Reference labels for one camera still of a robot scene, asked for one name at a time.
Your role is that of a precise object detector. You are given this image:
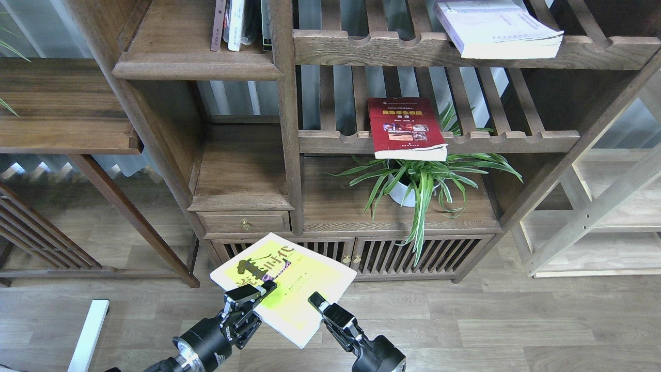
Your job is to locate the white plant pot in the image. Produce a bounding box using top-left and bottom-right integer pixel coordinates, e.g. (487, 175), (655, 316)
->
(387, 175), (440, 207)

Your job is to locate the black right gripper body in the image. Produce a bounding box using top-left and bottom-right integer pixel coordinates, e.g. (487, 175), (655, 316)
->
(352, 335), (406, 371)

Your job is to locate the dark slatted wooden rack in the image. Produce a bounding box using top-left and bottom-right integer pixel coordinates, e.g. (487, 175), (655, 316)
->
(1, 183), (122, 287)

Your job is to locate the yellow green cover book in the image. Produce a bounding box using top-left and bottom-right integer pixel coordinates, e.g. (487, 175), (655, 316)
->
(210, 233), (356, 349)

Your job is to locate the green spider plant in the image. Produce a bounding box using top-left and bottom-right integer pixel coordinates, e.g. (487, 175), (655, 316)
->
(333, 102), (523, 267)

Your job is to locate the white metal bar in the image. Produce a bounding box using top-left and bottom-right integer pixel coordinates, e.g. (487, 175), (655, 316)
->
(68, 299), (111, 372)

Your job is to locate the red cover book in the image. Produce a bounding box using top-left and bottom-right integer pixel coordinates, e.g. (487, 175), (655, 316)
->
(367, 97), (448, 162)

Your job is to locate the light wooden shelf frame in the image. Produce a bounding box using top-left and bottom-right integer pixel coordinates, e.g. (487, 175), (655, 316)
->
(511, 77), (661, 278)

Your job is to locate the brass drawer knob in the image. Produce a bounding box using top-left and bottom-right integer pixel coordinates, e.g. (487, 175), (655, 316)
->
(241, 219), (253, 231)

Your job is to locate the dark upright book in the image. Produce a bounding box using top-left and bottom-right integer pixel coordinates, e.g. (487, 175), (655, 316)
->
(260, 0), (273, 52)

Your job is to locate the dark wooden bookshelf cabinet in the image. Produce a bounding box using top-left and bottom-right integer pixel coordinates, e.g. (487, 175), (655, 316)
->
(65, 1), (659, 282)

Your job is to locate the brown upright book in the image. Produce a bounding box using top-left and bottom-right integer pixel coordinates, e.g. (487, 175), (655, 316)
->
(210, 0), (227, 52)

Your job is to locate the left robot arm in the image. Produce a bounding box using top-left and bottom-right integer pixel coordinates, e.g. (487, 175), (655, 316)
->
(146, 281), (277, 371)

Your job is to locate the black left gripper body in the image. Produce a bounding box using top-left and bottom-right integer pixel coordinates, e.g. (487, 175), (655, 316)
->
(172, 316), (232, 371)

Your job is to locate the green leaf at edge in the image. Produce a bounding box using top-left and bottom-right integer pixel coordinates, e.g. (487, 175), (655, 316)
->
(0, 10), (32, 117)

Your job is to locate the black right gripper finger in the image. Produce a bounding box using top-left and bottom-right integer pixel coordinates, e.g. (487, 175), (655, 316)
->
(308, 292), (365, 354)

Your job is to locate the white thick book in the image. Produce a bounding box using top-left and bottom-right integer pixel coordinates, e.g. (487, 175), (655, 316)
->
(433, 1), (564, 60)

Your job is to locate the white upright book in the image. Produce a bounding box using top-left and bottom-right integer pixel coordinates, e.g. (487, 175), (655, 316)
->
(227, 0), (245, 52)

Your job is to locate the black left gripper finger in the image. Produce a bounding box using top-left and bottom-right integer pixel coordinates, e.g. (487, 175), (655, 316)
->
(218, 280), (278, 349)

